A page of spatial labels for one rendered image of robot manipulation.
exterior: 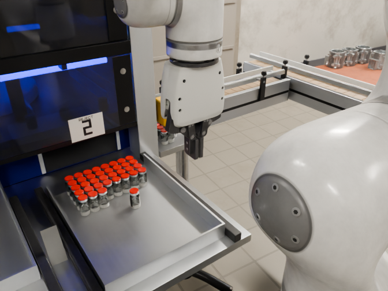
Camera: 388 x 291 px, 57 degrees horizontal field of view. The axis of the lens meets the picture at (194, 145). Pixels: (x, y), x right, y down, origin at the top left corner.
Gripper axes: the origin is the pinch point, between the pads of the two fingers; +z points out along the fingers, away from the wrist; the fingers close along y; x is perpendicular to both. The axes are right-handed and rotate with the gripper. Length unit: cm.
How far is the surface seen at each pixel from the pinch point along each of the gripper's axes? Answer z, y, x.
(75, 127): 7.9, 9.7, -34.5
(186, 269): 22.5, 5.4, 5.0
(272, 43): 69, -284, -239
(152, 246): 22.3, 7.8, -3.4
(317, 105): 24, -82, -32
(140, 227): 22.3, 6.9, -9.8
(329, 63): 92, -337, -196
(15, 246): 22.3, 29.8, -19.4
